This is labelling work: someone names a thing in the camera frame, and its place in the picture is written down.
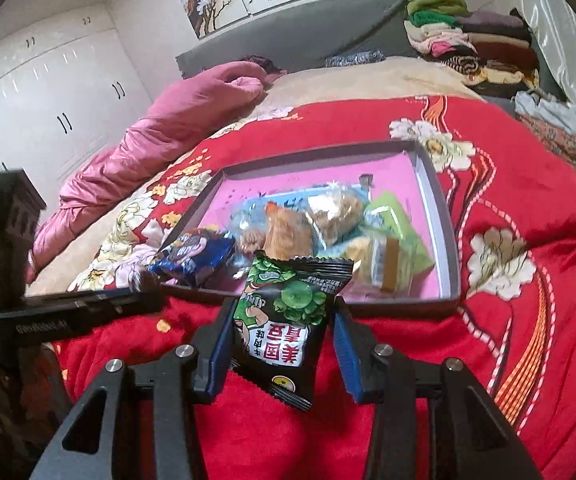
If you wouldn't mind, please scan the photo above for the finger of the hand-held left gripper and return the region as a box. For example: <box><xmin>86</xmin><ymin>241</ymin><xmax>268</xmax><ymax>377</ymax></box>
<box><xmin>75</xmin><ymin>270</ymin><xmax>167</xmax><ymax>331</ymax></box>

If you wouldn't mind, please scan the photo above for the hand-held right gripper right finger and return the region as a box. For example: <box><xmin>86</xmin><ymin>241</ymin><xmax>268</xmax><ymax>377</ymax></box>
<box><xmin>333</xmin><ymin>305</ymin><xmax>544</xmax><ymax>480</ymax></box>

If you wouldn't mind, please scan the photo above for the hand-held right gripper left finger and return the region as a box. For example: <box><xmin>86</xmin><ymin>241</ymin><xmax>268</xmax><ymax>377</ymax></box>
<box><xmin>28</xmin><ymin>297</ymin><xmax>241</xmax><ymax>480</ymax></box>

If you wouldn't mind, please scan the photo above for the black and green snack packet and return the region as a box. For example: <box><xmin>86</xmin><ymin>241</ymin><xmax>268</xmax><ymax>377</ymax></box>
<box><xmin>230</xmin><ymin>250</ymin><xmax>355</xmax><ymax>411</ymax></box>

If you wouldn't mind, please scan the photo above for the blue snack packet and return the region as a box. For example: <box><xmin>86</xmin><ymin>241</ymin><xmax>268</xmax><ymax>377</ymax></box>
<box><xmin>149</xmin><ymin>227</ymin><xmax>236</xmax><ymax>288</ymax></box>

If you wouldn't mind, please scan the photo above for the clear-wrapped yellow cake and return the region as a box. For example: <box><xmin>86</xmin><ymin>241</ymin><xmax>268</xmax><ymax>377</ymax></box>
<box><xmin>355</xmin><ymin>235</ymin><xmax>413</xmax><ymax>293</ymax></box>

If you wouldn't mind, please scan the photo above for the clear packet brown pastry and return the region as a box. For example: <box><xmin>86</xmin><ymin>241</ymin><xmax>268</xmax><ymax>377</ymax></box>
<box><xmin>260</xmin><ymin>201</ymin><xmax>316</xmax><ymax>261</ymax></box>

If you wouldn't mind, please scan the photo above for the clear packet of brown snack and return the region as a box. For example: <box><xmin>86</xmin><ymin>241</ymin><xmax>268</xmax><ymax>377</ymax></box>
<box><xmin>305</xmin><ymin>180</ymin><xmax>371</xmax><ymax>246</ymax></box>

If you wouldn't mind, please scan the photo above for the green snack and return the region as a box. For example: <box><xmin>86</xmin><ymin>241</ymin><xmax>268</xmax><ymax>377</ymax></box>
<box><xmin>363</xmin><ymin>192</ymin><xmax>436</xmax><ymax>273</ymax></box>

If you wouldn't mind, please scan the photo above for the shallow grey cardboard box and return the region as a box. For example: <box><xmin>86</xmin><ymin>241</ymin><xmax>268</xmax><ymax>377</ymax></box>
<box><xmin>158</xmin><ymin>140</ymin><xmax>461</xmax><ymax>318</ymax></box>

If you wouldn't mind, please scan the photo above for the white wardrobe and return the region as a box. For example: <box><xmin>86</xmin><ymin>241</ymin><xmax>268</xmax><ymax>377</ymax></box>
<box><xmin>0</xmin><ymin>2</ymin><xmax>153</xmax><ymax>201</ymax></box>

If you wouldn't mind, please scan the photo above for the pink quilt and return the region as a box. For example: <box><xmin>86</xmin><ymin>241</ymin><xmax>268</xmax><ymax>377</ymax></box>
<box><xmin>25</xmin><ymin>60</ymin><xmax>269</xmax><ymax>281</ymax></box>

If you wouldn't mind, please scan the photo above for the red floral blanket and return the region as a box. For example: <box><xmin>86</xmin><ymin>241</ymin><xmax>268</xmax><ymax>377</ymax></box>
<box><xmin>32</xmin><ymin>95</ymin><xmax>576</xmax><ymax>480</ymax></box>

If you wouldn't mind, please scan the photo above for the blue patterned cloth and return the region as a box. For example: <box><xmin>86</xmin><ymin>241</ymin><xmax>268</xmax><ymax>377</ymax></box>
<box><xmin>325</xmin><ymin>50</ymin><xmax>386</xmax><ymax>67</ymax></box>

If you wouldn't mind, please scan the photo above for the pink floral cloth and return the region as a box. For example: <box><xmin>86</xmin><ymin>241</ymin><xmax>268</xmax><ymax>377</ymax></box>
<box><xmin>515</xmin><ymin>112</ymin><xmax>576</xmax><ymax>176</ymax></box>

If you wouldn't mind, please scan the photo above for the grey headboard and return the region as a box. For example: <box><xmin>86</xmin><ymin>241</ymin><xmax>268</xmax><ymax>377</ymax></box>
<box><xmin>175</xmin><ymin>0</ymin><xmax>419</xmax><ymax>78</ymax></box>

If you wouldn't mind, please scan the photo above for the white and blue cloth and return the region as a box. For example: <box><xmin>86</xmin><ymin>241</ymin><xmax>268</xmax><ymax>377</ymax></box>
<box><xmin>514</xmin><ymin>90</ymin><xmax>576</xmax><ymax>143</ymax></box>

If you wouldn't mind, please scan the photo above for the pile of folded clothes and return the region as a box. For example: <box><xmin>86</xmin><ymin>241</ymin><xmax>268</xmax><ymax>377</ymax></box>
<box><xmin>404</xmin><ymin>0</ymin><xmax>541</xmax><ymax>98</ymax></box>

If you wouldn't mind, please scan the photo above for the white satin curtain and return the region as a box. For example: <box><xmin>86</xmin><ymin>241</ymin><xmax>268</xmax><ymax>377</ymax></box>
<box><xmin>508</xmin><ymin>0</ymin><xmax>576</xmax><ymax>186</ymax></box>

